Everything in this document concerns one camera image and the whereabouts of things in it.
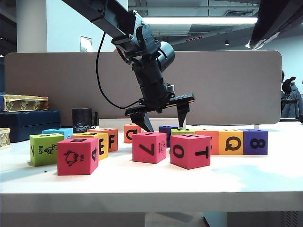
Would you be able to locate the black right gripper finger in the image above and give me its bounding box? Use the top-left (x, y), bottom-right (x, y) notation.
top-left (246, 0), bottom-right (303, 47)
top-left (246, 10), bottom-right (303, 50)

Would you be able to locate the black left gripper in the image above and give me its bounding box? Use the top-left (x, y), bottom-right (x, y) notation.
top-left (124, 60), bottom-right (196, 133)

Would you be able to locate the purple foam block with R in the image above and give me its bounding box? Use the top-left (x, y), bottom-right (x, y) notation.
top-left (158, 125), bottom-right (178, 147)

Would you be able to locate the pink foam block with 7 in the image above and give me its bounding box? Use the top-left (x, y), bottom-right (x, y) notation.
top-left (132, 131), bottom-right (167, 164)

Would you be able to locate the orange foam block with X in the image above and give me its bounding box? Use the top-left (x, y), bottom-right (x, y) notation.
top-left (87, 128), bottom-right (119, 152)

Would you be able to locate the yellow foam block with A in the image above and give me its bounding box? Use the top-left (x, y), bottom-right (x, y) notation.
top-left (71, 132), bottom-right (109, 161)

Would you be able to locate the blue foam letter block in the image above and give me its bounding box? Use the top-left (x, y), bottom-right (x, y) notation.
top-left (42, 128), bottom-right (74, 140)

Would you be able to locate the green foam block with Duck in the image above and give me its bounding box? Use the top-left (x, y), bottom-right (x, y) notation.
top-left (29, 133), bottom-right (65, 167)

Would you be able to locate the green foam block with N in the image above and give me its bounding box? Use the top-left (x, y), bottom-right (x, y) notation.
top-left (170, 129), bottom-right (196, 137)

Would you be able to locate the orange foam block with D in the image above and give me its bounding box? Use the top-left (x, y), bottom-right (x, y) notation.
top-left (124, 123), bottom-right (143, 144)

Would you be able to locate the pink foam block with T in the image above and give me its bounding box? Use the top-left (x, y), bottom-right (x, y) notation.
top-left (169, 134), bottom-right (211, 170)

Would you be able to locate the orange foam block with I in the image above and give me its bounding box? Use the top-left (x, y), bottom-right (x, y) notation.
top-left (195, 131), bottom-right (220, 155)

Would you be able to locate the black chair headrest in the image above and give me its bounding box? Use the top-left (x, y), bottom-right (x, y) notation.
top-left (283, 76), bottom-right (297, 95)

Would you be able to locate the yellow foam block with Q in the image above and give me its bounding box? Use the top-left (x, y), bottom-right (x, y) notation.
top-left (218, 130), bottom-right (244, 156)

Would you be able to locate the brown desk partition panel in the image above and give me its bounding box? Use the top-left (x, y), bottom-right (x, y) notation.
top-left (4, 50), bottom-right (283, 126)

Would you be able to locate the ceiling light strip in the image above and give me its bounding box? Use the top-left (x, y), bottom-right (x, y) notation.
top-left (142, 17), bottom-right (258, 25)

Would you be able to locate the grey jacket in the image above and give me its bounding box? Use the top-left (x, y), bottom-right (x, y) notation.
top-left (281, 84), bottom-right (303, 118)

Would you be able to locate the black mug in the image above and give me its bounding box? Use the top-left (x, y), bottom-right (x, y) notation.
top-left (71, 108), bottom-right (98, 134)

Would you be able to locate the purple foam block with G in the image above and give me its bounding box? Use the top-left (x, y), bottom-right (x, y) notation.
top-left (242, 129), bottom-right (268, 156)

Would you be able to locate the pink foam block with Yak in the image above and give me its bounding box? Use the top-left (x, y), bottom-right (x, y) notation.
top-left (57, 137), bottom-right (99, 176)

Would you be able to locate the navy blue case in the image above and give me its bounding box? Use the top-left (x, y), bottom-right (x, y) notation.
top-left (0, 110), bottom-right (61, 143)

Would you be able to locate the long cream ornate box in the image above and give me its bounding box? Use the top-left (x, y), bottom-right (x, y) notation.
top-left (3, 94), bottom-right (50, 112)

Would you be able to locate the small cream ornate box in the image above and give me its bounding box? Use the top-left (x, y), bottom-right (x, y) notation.
top-left (0, 127), bottom-right (11, 150)

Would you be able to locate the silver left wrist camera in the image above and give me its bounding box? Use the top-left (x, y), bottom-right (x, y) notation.
top-left (166, 83), bottom-right (176, 97)

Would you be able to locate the white cable tray bar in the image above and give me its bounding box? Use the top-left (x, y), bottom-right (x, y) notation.
top-left (98, 118), bottom-right (187, 133)

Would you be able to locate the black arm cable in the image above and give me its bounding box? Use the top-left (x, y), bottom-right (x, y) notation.
top-left (95, 31), bottom-right (141, 110)

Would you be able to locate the framed wall sign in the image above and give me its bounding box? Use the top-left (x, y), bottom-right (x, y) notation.
top-left (80, 36), bottom-right (93, 53)

